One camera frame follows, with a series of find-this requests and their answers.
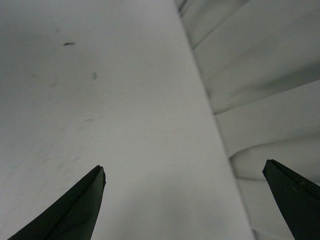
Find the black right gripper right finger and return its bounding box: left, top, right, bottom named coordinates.
left=262, top=159, right=320, bottom=240

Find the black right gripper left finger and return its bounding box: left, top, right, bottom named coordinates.
left=10, top=165, right=106, bottom=240

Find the white curtain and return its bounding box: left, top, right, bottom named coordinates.
left=175, top=0, right=320, bottom=240

